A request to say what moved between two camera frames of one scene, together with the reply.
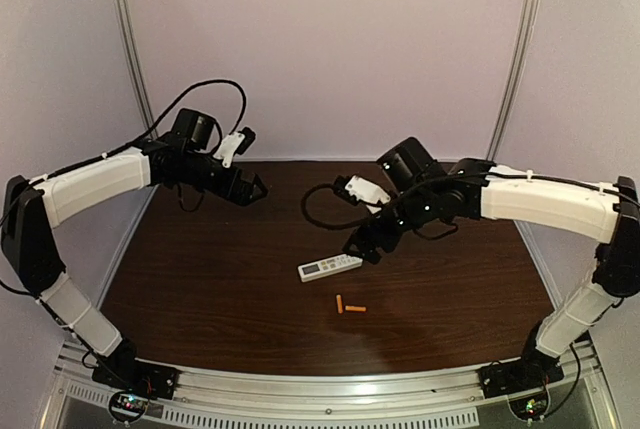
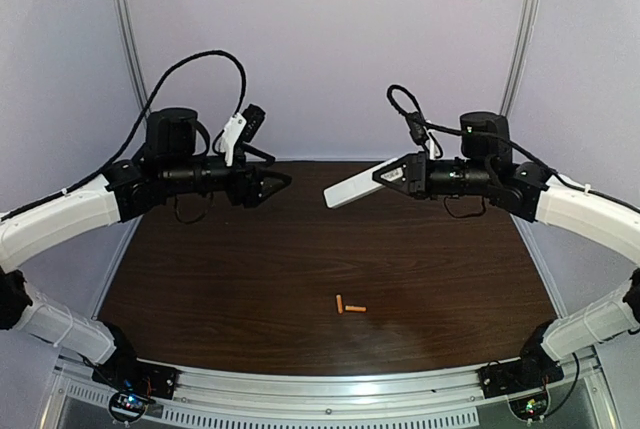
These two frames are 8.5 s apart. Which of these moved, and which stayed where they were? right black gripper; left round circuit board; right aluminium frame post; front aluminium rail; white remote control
Moved: white remote control; right black gripper
Stayed: right aluminium frame post; front aluminium rail; left round circuit board
